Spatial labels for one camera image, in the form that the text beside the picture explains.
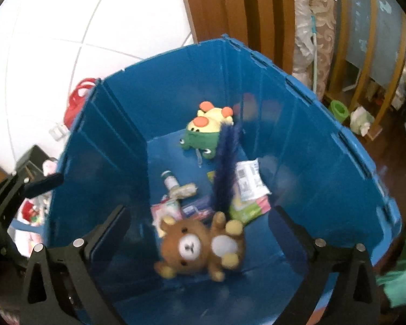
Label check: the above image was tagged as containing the blue plastic storage crate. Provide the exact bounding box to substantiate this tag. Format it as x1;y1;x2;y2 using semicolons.
44;37;402;324

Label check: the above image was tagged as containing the black gold-print box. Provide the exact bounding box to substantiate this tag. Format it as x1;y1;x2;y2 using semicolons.
15;145;51;179

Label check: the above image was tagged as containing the white barcode packet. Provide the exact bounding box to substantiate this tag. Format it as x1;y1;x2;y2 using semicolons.
236;159;271;201

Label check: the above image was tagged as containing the brown bear plush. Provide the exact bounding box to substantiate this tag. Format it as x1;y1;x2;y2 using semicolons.
154;211;245;282

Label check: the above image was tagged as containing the small glass bottle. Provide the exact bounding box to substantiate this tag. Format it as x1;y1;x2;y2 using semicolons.
161;170;180;191

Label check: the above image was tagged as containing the green frog plush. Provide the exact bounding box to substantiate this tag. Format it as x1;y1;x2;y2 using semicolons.
179;101;234;159

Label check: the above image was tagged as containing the blue feather duster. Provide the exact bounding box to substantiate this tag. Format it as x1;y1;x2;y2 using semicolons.
212;123;240;216

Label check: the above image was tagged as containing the white wall socket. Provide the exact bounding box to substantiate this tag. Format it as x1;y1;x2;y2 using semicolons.
49;123;70;142

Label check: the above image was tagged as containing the red toy suitcase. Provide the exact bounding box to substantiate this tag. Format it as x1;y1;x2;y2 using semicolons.
64;78;97;130

